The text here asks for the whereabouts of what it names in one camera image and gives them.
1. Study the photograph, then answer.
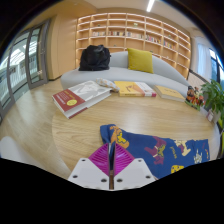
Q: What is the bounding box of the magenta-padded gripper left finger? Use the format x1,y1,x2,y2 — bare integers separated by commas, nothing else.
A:
67,142,113,191

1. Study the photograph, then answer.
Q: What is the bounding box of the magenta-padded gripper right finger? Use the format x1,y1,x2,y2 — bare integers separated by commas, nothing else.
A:
111,141,158,191

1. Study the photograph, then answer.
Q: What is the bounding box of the blue cartoon-print towel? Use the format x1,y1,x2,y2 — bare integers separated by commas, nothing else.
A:
99,123,212,180

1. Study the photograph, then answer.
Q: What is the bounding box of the red and white book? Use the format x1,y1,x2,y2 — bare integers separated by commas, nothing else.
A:
51,80,113,120

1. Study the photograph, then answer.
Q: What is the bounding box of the yellow and white book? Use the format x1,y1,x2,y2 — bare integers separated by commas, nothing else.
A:
113,80,158,98

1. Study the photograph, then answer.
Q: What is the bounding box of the plain yellow book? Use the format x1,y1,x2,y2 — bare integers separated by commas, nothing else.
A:
153,84,186,103

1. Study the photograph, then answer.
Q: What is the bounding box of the small patterned pouch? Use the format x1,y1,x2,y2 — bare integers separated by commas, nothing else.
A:
95,77,120,93

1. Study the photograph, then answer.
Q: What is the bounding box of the grey curved sofa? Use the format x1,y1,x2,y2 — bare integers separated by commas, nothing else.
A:
60,50,190,98

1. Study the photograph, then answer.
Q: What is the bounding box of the potted green plant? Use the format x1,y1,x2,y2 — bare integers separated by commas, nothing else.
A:
199,79,224,129

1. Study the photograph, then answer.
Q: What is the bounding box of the yellow cushion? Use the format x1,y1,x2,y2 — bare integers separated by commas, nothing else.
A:
126,47,155,75

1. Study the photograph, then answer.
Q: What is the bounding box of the black bag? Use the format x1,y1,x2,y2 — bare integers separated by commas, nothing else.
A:
78,44,112,72

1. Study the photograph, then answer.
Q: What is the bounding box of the glass door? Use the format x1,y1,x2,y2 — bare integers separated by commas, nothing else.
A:
0,19,51,124

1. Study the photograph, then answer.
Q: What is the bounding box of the white curtain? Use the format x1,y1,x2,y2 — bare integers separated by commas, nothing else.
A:
196,43,213,81

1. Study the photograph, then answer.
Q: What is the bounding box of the long ceiling light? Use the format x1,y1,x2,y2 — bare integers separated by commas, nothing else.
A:
145,0,156,13

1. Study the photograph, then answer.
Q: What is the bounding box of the wooden wall shelf unit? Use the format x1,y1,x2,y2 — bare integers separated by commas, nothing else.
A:
75,12,192,80

